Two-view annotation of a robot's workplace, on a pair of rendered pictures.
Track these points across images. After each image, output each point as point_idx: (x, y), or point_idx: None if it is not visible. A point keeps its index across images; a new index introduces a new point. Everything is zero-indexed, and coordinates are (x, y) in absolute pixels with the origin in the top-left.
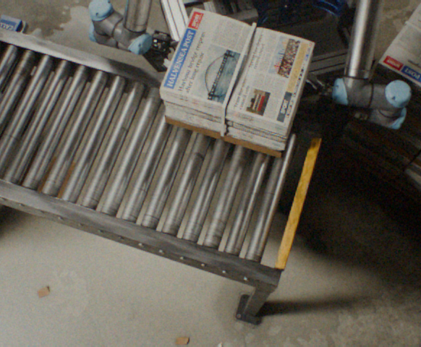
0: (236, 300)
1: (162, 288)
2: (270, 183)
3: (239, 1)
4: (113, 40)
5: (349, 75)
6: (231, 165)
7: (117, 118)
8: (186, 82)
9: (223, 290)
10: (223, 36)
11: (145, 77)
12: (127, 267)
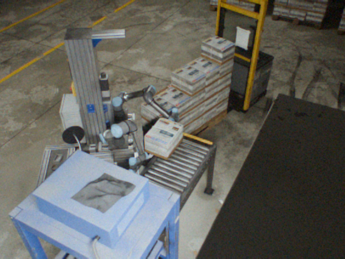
0: (205, 194)
1: (198, 214)
2: (189, 143)
3: (128, 143)
4: (137, 166)
5: (169, 116)
6: (182, 149)
7: (162, 172)
8: (166, 140)
9: (201, 197)
10: (155, 132)
11: (150, 163)
12: (189, 224)
